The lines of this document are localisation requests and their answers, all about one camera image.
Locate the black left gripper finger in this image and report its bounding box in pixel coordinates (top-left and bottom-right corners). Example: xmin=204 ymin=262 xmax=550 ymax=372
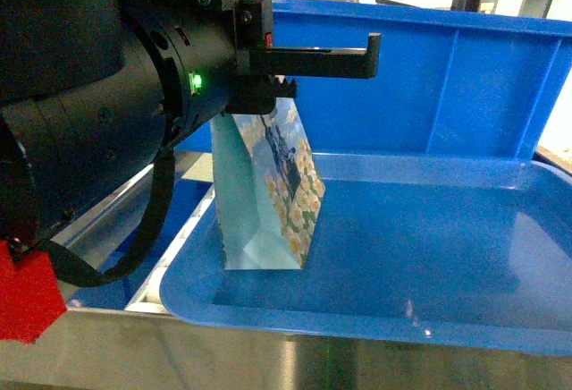
xmin=250 ymin=76 xmax=298 ymax=99
xmin=249 ymin=33 xmax=382 ymax=79

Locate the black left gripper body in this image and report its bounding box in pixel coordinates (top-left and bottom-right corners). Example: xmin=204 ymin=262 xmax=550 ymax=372
xmin=121 ymin=0 xmax=279 ymax=155

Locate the blue plastic tray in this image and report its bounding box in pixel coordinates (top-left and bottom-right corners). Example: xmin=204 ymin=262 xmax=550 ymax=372
xmin=160 ymin=154 xmax=571 ymax=356

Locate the large blue plastic bin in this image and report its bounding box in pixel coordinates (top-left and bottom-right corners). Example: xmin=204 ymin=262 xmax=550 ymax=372
xmin=273 ymin=0 xmax=571 ymax=160

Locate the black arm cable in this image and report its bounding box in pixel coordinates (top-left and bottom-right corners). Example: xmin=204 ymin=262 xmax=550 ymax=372
xmin=42 ymin=152 xmax=176 ymax=288

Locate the flower gift bag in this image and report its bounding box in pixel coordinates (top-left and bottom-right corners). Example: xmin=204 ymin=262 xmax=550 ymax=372
xmin=210 ymin=98 xmax=325 ymax=270

